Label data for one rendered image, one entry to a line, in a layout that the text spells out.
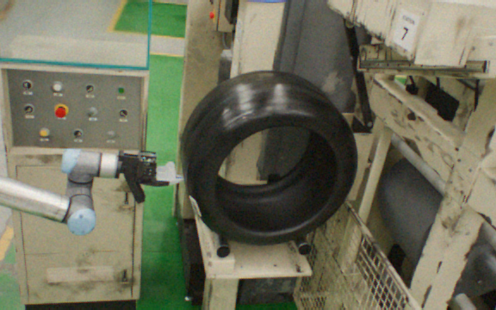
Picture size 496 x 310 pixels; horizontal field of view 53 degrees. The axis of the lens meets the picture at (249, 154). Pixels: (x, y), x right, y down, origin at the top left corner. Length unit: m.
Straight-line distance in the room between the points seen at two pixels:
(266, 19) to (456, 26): 0.69
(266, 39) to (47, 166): 1.05
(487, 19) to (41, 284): 2.12
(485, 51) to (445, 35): 0.09
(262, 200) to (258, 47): 0.56
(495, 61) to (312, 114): 0.51
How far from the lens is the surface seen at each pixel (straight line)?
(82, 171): 1.53
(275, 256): 1.81
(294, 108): 1.42
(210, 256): 1.67
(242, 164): 1.89
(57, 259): 2.46
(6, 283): 2.92
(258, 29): 1.70
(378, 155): 2.00
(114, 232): 2.35
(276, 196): 1.86
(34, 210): 1.44
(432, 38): 1.21
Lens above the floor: 1.92
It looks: 27 degrees down
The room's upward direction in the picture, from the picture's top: 9 degrees clockwise
